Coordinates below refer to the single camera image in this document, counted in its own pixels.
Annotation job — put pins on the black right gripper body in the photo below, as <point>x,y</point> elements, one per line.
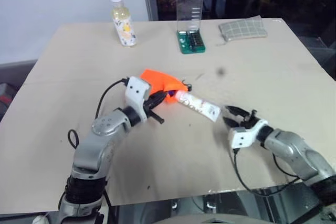
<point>248,121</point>

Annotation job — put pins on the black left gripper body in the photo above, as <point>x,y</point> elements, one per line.
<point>152,102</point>

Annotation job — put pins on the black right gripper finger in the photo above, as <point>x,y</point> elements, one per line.
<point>236,110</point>
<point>232,124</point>

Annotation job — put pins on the white printed tube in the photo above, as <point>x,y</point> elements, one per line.
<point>199,106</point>

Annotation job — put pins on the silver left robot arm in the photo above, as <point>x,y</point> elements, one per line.
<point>89,150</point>

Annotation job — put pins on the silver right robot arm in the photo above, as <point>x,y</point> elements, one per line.
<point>296,148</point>

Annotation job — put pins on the grey checked zip pouch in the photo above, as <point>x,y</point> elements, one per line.
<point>244,28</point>

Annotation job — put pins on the green bit box clear lid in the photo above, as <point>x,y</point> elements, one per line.
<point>191,40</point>

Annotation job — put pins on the clear bottle with yellow liquid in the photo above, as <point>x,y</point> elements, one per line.
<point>124,24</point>

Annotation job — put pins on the grey rounded housing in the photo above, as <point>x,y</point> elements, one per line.
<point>231,219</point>

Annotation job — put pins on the grey furniture piece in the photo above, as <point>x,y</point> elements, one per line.
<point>13,74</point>

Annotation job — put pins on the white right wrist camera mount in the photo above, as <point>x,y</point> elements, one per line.
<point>241,137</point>

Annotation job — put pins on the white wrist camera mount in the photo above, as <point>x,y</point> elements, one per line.
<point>136,87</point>
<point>241,137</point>

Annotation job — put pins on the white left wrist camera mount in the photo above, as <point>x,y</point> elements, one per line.
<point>136,87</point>

